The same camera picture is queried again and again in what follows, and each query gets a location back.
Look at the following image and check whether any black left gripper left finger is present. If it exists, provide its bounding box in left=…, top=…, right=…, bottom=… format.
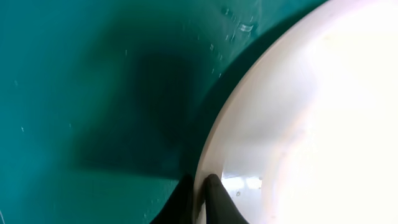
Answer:
left=150, top=174, right=193, bottom=224

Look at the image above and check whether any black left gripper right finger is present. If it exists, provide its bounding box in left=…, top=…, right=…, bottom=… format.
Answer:
left=203, top=174, right=248, bottom=224

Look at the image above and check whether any white plate with blue rim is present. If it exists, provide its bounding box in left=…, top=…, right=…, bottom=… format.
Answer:
left=193, top=0, right=397, bottom=223

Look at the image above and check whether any teal plastic tray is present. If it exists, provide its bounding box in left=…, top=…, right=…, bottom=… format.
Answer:
left=1, top=0, right=320, bottom=223

